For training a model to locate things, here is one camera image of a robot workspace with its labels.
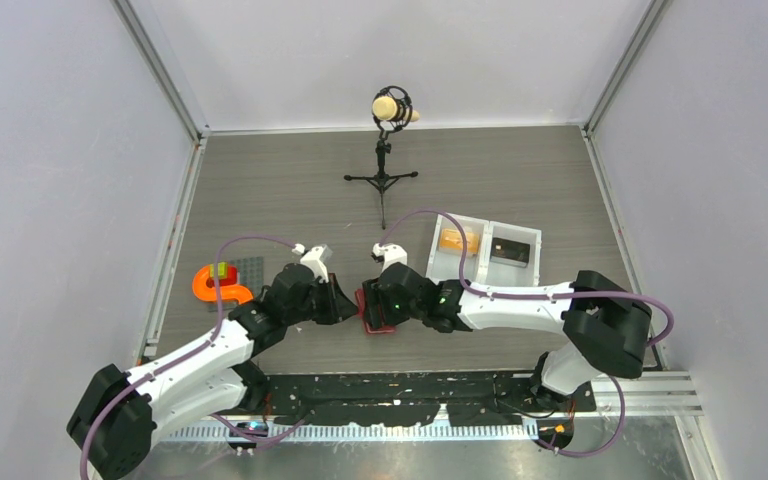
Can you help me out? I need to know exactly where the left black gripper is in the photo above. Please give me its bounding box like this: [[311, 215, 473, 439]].
[[284, 273, 357, 326]]

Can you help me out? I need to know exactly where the red card holder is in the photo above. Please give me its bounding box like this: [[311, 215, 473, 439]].
[[355, 288, 396, 335]]

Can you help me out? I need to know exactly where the orange credit card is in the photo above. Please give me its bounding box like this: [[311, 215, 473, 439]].
[[437, 228, 480, 256]]

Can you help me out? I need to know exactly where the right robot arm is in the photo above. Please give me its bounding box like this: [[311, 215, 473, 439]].
[[358, 263, 652, 411]]

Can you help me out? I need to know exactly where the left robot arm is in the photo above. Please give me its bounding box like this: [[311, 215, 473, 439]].
[[67, 263, 358, 479]]

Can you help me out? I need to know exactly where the black credit card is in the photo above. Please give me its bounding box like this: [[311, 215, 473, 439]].
[[489, 237, 531, 268]]

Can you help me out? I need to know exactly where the grey studded baseplate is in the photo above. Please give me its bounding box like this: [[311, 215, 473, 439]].
[[205, 257, 264, 312]]

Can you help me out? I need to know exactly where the orange curved plastic piece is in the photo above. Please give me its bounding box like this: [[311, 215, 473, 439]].
[[191, 262, 254, 304]]

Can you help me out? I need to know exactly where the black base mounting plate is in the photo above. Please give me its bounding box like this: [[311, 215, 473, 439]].
[[253, 371, 596, 427]]

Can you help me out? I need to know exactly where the red toy block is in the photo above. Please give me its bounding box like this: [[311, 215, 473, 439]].
[[206, 262, 238, 288]]

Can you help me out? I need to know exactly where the green toy block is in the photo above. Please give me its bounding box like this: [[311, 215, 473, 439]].
[[209, 262, 229, 280]]

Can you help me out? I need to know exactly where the white two-compartment tray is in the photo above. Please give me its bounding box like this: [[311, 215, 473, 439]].
[[425, 214, 542, 287]]

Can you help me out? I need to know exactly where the beige microphone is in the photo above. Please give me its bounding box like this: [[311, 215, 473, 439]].
[[371, 95, 420, 124]]

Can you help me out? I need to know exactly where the black microphone tripod stand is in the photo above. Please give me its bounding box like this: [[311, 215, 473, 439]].
[[344, 85, 420, 230]]

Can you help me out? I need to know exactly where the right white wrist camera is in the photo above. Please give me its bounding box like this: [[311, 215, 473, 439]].
[[371, 243, 408, 272]]

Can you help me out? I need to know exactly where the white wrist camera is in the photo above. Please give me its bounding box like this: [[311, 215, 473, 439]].
[[371, 243, 408, 272], [291, 243, 333, 283]]

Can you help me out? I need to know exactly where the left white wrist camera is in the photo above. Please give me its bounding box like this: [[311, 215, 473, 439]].
[[291, 243, 333, 283]]

